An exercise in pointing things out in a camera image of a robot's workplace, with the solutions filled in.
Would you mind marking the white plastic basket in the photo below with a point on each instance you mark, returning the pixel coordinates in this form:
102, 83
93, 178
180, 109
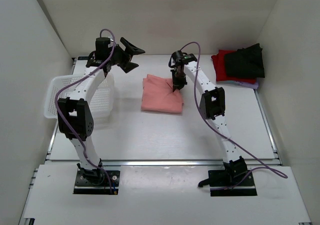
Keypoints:
100, 105

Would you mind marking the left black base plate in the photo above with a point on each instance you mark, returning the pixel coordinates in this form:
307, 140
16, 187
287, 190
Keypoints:
97, 183

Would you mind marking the aluminium rail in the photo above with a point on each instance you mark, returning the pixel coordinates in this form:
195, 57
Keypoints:
168, 163

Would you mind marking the pink t shirt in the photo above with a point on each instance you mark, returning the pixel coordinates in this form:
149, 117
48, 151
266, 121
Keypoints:
158, 96

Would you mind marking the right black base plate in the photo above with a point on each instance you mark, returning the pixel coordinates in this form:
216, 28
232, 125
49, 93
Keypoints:
221, 186

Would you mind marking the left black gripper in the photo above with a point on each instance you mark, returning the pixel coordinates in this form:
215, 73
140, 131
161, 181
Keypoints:
126, 65

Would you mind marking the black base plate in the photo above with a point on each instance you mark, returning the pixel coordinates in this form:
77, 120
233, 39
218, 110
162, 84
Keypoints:
221, 186
97, 183

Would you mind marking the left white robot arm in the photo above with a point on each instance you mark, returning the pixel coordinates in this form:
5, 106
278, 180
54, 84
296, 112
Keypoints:
75, 119

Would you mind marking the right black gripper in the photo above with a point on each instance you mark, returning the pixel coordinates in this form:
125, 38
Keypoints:
177, 85

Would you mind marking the red folded t shirt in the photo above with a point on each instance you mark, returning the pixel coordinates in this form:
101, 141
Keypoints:
220, 71

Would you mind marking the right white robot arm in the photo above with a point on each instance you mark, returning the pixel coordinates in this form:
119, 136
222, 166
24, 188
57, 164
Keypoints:
212, 109

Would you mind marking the lavender folded t shirt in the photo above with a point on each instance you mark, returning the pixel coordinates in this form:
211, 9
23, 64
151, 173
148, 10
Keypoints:
253, 86

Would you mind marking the black folded t shirt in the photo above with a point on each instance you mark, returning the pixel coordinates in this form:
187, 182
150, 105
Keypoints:
245, 63

